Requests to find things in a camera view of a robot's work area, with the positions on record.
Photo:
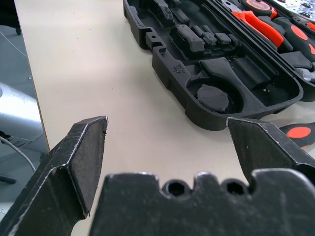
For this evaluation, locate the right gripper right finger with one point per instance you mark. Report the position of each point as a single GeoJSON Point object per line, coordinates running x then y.
{"type": "Point", "coordinates": [268, 150]}

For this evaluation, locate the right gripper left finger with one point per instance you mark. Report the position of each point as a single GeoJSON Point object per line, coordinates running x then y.
{"type": "Point", "coordinates": [61, 172]}

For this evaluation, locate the black tool case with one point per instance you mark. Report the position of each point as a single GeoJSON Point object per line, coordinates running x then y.
{"type": "Point", "coordinates": [172, 71]}

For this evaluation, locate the orange black tape measure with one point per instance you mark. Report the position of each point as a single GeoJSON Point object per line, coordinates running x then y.
{"type": "Point", "coordinates": [256, 6]}

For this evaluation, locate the black chair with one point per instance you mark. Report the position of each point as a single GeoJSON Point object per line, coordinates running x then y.
{"type": "Point", "coordinates": [8, 14]}

